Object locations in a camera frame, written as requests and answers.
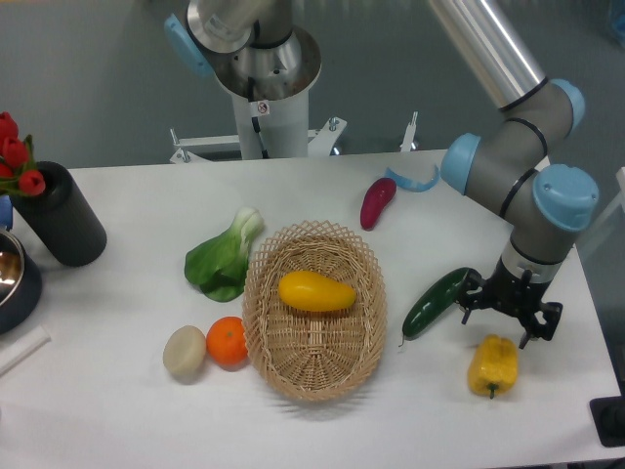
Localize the beige round potato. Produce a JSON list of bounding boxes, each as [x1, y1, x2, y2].
[[162, 325, 206, 377]]

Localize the orange tangerine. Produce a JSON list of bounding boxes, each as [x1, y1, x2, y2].
[[206, 317, 248, 368]]

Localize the purple sweet potato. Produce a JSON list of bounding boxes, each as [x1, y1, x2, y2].
[[359, 177, 396, 231]]

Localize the red artificial tulips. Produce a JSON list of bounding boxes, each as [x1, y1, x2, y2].
[[1, 111, 46, 197]]

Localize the yellow mango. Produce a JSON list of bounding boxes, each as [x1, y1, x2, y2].
[[278, 271, 356, 313]]

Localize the black device at edge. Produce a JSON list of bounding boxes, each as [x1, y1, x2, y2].
[[589, 396, 624, 448]]

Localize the blue plastic strip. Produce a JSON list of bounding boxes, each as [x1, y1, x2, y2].
[[384, 165, 440, 192]]

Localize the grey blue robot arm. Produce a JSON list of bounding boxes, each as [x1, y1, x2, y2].
[[164, 1, 599, 340]]

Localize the yellow bell pepper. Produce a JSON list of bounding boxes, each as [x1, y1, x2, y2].
[[467, 334, 519, 399]]

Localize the green cucumber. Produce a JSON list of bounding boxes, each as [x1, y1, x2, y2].
[[399, 267, 476, 347]]

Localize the black cylindrical vase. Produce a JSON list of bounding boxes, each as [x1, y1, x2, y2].
[[11, 161, 107, 268]]

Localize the white flat stick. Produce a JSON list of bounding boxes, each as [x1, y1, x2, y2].
[[0, 326, 51, 375]]

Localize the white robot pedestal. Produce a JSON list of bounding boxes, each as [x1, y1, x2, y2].
[[216, 26, 321, 160]]

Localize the white metal bracket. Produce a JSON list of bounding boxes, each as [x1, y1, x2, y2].
[[169, 116, 348, 164]]

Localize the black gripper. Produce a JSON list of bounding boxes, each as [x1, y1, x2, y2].
[[456, 259, 563, 349]]

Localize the green bok choy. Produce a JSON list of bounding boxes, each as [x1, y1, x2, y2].
[[184, 207, 265, 303]]

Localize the dark metal bowl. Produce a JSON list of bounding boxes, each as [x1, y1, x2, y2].
[[1, 229, 43, 334]]

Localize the oval wicker basket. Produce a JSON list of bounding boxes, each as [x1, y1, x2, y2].
[[242, 221, 387, 402]]

